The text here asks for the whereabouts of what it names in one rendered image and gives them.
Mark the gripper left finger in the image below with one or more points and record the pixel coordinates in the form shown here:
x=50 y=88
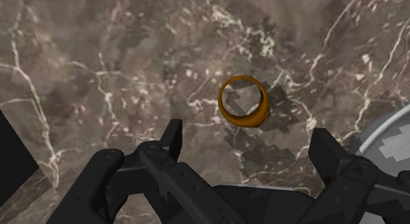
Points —
x=160 y=172

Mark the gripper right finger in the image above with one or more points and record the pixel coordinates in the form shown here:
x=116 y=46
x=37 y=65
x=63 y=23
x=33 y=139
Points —
x=349 y=178

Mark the grey round bowl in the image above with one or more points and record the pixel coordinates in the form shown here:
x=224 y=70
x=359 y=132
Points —
x=389 y=146

